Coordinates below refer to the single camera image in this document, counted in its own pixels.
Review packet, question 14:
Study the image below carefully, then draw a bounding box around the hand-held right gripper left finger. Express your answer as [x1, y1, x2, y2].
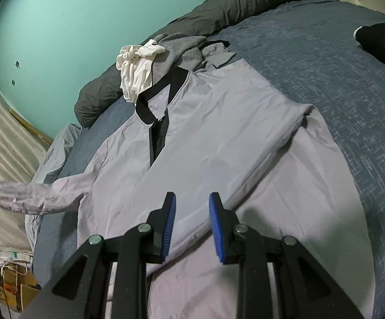
[20, 192, 177, 319]

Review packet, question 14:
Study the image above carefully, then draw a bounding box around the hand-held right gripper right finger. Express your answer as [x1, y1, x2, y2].
[209, 193, 366, 319]

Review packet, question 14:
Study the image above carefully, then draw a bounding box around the light grey jacket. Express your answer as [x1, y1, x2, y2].
[0, 58, 377, 319]

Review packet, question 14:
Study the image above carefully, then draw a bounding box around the striped beige curtain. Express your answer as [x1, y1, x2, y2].
[0, 68, 55, 254]

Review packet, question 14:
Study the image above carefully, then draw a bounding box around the light grey blanket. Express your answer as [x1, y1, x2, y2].
[24, 123, 82, 250]

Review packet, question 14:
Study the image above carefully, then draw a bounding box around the wooden pole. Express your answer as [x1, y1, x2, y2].
[9, 109, 55, 147]

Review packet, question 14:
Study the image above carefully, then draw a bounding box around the cardboard box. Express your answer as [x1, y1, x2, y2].
[0, 262, 43, 313]

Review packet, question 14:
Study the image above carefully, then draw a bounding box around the white shirt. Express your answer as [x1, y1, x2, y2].
[115, 39, 166, 104]

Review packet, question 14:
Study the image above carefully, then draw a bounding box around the grey sweater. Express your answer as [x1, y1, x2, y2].
[153, 32, 237, 84]

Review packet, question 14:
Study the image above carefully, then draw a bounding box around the bed with blue bedsheet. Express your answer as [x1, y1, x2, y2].
[31, 0, 385, 319]

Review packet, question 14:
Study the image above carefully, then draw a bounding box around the dark grey rolled duvet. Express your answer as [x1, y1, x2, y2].
[74, 0, 313, 128]

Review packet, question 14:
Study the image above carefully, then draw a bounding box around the black folded garment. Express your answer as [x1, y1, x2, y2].
[354, 23, 385, 74]

